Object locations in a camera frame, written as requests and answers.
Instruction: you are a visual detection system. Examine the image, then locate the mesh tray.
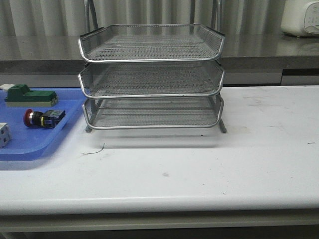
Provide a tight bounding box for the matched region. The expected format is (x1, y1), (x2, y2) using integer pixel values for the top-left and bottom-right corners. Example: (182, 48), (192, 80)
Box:
(78, 61), (225, 99)
(82, 95), (224, 130)
(78, 24), (225, 63)

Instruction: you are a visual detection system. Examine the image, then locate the red emergency stop button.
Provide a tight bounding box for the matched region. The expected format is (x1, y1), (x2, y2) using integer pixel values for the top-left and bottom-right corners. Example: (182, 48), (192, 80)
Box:
(23, 109), (66, 128)

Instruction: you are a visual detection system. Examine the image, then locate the grey back counter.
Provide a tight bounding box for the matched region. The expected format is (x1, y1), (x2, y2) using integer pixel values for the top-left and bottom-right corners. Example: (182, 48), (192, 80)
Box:
(0, 34), (319, 87)

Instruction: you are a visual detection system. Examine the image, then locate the blue plastic tray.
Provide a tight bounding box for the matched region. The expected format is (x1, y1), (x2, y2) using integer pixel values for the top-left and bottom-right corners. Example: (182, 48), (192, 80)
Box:
(0, 88), (85, 161)

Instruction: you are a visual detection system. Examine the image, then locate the green electrical module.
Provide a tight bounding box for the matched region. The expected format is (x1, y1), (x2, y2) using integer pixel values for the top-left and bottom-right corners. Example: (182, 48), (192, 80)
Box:
(4, 84), (58, 107)

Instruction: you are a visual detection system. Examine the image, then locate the white circuit breaker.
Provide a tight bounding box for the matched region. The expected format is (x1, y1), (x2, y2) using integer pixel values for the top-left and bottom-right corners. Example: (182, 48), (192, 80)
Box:
(0, 122), (11, 148)

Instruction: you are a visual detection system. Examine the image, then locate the white appliance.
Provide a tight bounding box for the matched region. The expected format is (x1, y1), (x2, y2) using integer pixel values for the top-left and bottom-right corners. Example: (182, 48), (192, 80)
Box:
(281, 0), (319, 37)

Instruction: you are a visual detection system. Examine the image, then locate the silver rack frame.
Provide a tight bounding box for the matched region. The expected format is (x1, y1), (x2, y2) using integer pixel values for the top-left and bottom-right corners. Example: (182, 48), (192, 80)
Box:
(84, 0), (226, 132)

